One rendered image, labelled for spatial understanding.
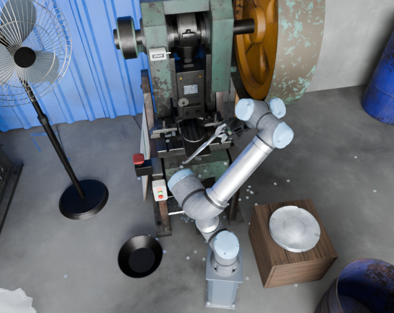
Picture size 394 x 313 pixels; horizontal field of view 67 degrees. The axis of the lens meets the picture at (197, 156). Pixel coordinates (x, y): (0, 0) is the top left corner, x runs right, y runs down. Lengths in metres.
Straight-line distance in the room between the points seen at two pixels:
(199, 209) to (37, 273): 1.54
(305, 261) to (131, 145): 1.82
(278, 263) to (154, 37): 1.32
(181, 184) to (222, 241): 0.43
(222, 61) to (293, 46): 0.39
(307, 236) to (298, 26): 1.16
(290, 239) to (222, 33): 1.17
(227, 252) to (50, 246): 1.42
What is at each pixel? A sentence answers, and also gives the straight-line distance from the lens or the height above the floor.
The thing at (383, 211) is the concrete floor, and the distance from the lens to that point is 2.70.
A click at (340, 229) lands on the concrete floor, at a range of 2.46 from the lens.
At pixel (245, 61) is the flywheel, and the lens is 1.85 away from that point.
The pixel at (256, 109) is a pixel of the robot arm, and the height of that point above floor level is 1.33.
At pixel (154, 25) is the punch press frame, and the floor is 1.43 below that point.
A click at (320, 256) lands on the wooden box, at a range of 1.89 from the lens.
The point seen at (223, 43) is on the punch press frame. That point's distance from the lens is 1.46.
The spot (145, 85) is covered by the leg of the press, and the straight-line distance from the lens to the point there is 2.03.
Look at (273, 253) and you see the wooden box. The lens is 1.83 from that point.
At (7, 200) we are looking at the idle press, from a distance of 2.82.
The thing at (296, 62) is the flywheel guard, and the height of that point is 1.35.
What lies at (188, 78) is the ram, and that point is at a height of 1.13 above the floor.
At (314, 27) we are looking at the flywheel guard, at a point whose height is 1.48.
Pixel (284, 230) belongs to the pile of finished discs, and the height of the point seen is 0.38.
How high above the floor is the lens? 1.97
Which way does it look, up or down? 47 degrees down
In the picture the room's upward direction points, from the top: 2 degrees counter-clockwise
